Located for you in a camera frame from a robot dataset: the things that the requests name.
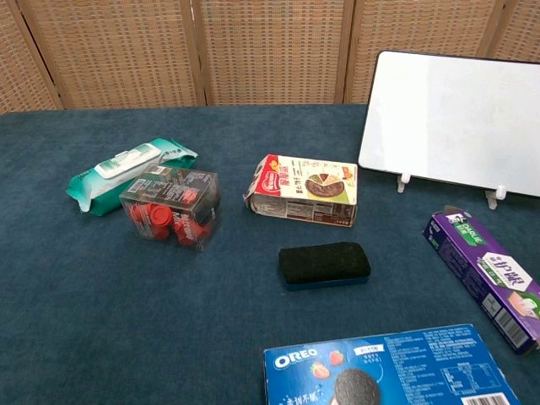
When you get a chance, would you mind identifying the blue Oreo cookie box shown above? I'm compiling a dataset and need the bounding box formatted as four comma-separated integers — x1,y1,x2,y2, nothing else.
262,323,524,405

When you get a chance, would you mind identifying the woven rattan folding screen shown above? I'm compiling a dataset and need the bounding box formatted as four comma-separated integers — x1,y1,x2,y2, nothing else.
0,0,540,115

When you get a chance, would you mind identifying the green wet wipes pack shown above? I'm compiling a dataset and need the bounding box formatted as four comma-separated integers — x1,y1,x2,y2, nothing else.
66,138,199,218

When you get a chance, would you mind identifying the black felt whiteboard eraser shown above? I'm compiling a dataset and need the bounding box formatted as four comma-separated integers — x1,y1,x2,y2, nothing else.
277,240,372,292

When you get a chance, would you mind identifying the red and white biscuit box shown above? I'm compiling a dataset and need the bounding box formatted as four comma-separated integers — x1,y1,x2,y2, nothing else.
243,154,359,229

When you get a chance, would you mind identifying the dark blue table cloth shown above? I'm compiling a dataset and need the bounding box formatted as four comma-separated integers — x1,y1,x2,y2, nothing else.
0,103,540,405

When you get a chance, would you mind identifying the clear box of red cups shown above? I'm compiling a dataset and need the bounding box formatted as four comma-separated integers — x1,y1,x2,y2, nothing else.
118,163,221,253

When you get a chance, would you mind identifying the white magnetic whiteboard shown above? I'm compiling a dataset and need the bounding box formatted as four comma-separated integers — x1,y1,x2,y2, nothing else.
357,50,540,198

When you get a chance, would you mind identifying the purple toothpaste box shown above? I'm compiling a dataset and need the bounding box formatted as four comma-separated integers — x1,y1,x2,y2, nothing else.
423,205,540,355

